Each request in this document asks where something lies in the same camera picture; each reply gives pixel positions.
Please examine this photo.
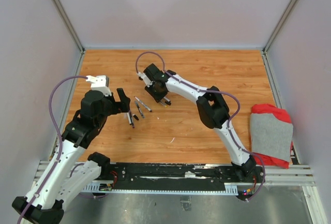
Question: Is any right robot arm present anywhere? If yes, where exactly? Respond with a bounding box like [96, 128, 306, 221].
[137, 64, 256, 183]

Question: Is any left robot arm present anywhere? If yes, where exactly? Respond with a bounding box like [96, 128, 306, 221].
[12, 88, 130, 223]

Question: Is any blue gel pen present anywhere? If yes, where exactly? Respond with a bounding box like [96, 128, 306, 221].
[134, 100, 145, 118]

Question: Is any white thin pen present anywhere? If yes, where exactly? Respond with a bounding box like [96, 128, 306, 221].
[126, 112, 132, 125]

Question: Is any white pen with lettering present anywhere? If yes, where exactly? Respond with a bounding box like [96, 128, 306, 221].
[135, 96, 152, 112]

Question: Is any purple gel pen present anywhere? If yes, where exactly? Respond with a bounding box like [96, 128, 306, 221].
[128, 110, 134, 128]

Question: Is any red and grey cloth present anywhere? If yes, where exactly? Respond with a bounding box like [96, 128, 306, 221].
[249, 103, 293, 169]

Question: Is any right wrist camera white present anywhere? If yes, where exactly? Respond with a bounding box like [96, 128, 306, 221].
[137, 72, 153, 87]

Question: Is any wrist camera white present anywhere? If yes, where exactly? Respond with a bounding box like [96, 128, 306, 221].
[137, 72, 153, 87]
[86, 75, 112, 96]

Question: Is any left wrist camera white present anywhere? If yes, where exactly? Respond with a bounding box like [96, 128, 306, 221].
[86, 75, 112, 96]

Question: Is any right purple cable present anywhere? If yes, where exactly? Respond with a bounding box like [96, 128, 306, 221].
[136, 51, 266, 201]

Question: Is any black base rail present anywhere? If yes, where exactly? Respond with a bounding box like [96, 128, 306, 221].
[103, 163, 263, 191]

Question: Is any aluminium frame rail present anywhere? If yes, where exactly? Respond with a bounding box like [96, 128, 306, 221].
[23, 160, 324, 224]

